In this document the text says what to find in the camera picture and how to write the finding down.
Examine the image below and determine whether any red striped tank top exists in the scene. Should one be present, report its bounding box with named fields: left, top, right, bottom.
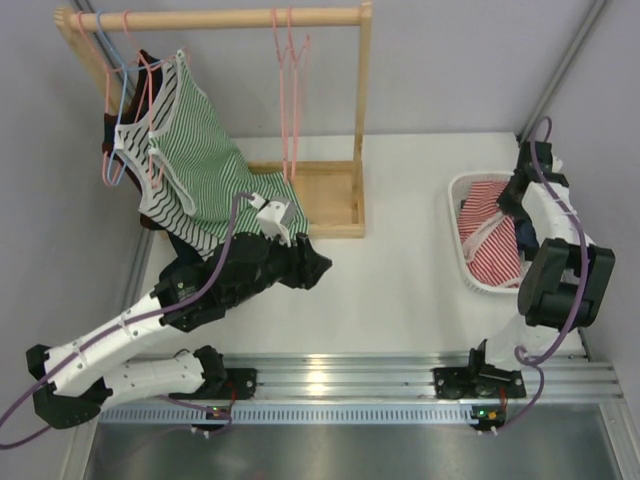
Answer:
left=457, top=180, right=522, bottom=289

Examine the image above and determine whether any pink wire hanger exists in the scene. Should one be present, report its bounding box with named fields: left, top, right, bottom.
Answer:
left=270, top=8, right=289, bottom=184
left=285, top=7, right=310, bottom=182

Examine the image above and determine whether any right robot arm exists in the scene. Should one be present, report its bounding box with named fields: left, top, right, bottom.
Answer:
left=466, top=140, right=616, bottom=397

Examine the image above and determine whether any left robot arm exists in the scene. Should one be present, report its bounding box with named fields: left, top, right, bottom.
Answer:
left=26, top=233, right=333, bottom=429

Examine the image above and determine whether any black striped tank top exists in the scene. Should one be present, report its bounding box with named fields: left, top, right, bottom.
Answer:
left=114, top=62, right=220, bottom=259

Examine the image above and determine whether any green striped tank top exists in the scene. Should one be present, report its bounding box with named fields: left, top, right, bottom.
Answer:
left=149, top=50, right=310, bottom=239

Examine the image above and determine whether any dark maroon tank top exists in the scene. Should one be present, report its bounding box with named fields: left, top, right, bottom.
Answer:
left=101, top=49, right=164, bottom=231

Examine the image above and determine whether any pink hanger with tops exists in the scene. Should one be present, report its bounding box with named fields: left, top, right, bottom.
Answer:
left=122, top=10, right=171, bottom=189

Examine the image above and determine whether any pink hanger far left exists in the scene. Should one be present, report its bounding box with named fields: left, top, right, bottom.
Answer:
left=75, top=11, right=126, bottom=187

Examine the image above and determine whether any wooden clothes rack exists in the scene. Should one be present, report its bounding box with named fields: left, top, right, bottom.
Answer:
left=53, top=1, right=372, bottom=239

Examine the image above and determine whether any white plastic laundry basket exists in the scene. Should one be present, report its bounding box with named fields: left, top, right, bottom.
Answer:
left=448, top=171, right=524, bottom=296

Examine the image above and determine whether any blue grey garment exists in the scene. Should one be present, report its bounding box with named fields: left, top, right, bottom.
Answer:
left=515, top=219, right=539, bottom=261

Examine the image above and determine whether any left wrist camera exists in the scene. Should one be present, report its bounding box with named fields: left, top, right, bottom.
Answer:
left=256, top=198, right=296, bottom=247

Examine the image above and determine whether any aluminium mounting rail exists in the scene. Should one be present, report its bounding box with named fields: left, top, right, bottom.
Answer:
left=224, top=354, right=623, bottom=403

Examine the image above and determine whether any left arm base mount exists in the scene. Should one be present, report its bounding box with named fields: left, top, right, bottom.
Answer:
left=198, top=368, right=257, bottom=400

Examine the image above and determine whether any perforated cable tray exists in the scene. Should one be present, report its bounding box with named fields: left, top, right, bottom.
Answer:
left=99, top=403, right=505, bottom=425

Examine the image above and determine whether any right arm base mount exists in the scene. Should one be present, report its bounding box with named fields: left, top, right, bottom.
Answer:
left=433, top=366, right=526, bottom=400

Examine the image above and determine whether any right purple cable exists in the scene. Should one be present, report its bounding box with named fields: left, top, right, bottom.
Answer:
left=499, top=116, right=587, bottom=431

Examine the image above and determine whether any blue wire hanger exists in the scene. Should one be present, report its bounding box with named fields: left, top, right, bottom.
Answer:
left=95, top=10, right=142, bottom=168

